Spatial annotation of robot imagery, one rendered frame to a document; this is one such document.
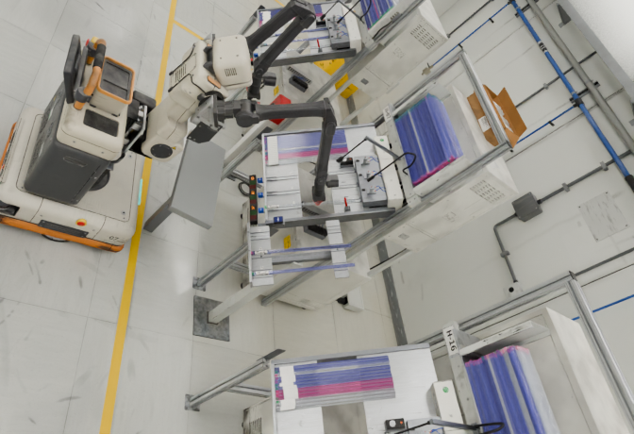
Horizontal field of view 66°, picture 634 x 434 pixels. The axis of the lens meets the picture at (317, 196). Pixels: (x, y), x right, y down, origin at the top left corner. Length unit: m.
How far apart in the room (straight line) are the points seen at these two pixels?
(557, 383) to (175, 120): 1.96
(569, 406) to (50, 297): 2.32
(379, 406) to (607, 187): 2.33
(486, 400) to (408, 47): 2.54
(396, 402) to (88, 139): 1.70
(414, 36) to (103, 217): 2.42
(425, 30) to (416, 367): 2.38
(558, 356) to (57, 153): 2.21
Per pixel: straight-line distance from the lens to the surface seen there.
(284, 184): 2.83
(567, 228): 3.85
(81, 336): 2.73
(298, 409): 2.24
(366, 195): 2.68
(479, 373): 2.13
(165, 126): 2.39
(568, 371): 2.19
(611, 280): 3.64
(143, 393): 2.77
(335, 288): 3.36
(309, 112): 2.17
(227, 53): 2.20
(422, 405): 2.27
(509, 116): 3.13
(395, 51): 3.79
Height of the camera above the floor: 2.39
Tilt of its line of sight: 32 degrees down
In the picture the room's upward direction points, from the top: 53 degrees clockwise
